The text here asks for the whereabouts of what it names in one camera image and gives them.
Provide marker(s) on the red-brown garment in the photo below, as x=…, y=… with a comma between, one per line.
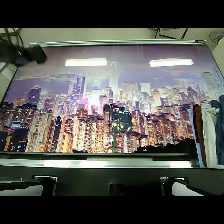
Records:
x=199, y=126

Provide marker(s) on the dark blue garment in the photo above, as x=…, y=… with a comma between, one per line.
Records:
x=220, y=133

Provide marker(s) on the silver frame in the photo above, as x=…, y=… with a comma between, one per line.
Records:
x=100, y=163

